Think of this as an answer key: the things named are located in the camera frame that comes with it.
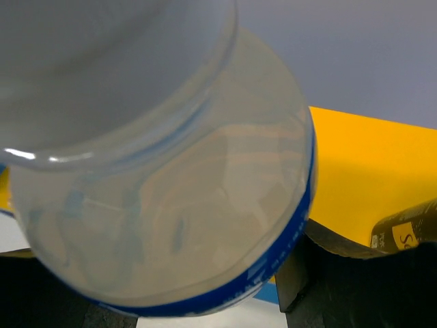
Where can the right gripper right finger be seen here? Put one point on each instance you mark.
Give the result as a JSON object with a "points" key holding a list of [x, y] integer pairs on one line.
{"points": [[331, 281]]}

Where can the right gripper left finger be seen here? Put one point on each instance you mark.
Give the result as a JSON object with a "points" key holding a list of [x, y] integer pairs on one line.
{"points": [[32, 297]]}

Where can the Pocari Sweat bottle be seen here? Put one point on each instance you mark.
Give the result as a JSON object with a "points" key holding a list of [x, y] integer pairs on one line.
{"points": [[82, 82]]}

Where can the blue and yellow shelf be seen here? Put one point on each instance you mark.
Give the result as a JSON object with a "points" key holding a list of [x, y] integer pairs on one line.
{"points": [[368, 177]]}

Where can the black can left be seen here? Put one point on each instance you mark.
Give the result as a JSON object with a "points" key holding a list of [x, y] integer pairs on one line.
{"points": [[405, 229]]}

